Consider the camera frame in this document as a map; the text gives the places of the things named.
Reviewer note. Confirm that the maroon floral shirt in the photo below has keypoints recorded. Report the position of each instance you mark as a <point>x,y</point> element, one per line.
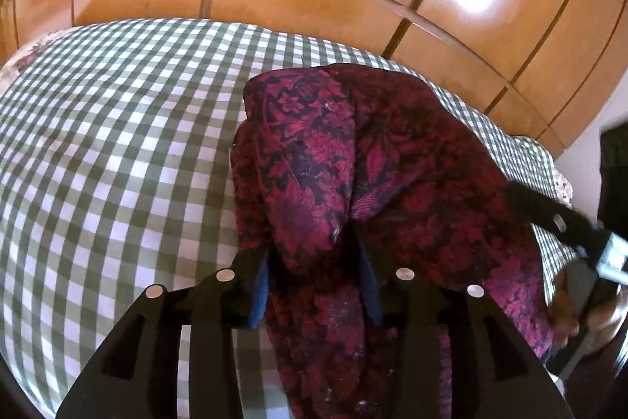
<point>392,163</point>

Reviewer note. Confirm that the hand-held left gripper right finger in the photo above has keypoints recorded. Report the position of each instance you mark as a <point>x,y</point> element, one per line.
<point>371,294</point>

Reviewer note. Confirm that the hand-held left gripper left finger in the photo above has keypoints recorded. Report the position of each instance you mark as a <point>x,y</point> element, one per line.
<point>257,296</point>

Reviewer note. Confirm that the person's right hand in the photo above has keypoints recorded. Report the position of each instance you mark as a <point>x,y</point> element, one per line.
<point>563,306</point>

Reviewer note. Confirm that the green white checkered bedsheet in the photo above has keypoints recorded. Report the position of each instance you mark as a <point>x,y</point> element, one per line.
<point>122,144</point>

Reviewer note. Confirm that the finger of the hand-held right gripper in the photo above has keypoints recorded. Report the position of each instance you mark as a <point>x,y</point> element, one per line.
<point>615,173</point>
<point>544,209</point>

